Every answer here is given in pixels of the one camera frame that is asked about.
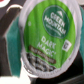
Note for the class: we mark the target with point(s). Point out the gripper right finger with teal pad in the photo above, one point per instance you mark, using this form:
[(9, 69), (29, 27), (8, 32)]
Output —
[(80, 54)]

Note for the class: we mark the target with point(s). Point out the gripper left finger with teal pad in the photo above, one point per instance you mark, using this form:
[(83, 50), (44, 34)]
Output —
[(10, 42)]

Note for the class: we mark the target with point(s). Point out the black kcup drawer holder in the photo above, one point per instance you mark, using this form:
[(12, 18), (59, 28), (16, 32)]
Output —
[(39, 72)]

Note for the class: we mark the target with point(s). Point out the green lid kcup pod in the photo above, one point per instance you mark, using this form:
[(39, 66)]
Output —
[(50, 32)]

